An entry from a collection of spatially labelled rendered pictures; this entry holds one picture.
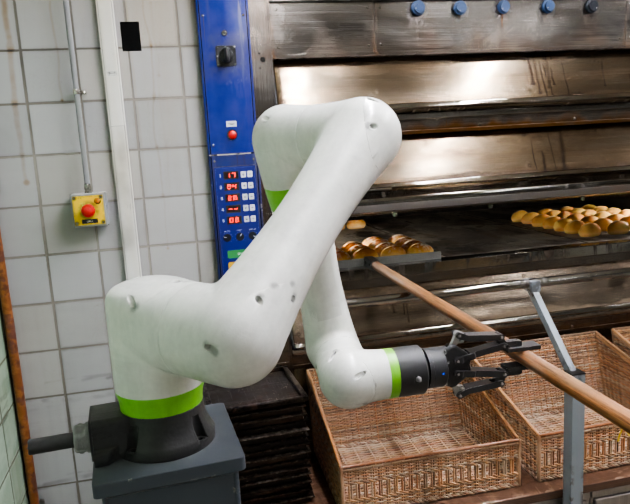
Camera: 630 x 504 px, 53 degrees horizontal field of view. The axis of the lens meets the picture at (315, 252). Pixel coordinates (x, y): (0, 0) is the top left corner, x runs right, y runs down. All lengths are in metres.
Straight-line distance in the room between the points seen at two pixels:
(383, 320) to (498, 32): 1.08
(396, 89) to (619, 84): 0.85
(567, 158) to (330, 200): 1.69
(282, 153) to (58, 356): 1.32
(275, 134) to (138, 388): 0.47
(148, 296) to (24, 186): 1.29
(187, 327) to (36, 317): 1.41
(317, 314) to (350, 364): 0.13
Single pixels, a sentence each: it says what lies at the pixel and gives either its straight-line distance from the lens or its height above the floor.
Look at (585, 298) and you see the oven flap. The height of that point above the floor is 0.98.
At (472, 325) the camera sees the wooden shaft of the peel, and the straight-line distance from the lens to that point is 1.47.
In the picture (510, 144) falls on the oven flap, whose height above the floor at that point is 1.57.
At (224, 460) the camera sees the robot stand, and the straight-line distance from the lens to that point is 0.94.
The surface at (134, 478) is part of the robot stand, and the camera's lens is 0.94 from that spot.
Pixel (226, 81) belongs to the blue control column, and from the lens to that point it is 2.07.
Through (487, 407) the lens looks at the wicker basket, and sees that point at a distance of 2.19.
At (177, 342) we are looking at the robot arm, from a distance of 0.83.
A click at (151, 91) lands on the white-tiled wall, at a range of 2.09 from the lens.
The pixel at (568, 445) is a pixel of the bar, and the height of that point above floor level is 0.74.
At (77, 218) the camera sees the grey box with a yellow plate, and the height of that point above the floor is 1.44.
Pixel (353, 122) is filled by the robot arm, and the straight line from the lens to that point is 0.99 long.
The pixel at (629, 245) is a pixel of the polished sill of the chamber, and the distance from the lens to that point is 2.72.
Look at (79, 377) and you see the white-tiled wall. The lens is 2.23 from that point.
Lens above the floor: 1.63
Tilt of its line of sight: 10 degrees down
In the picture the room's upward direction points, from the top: 3 degrees counter-clockwise
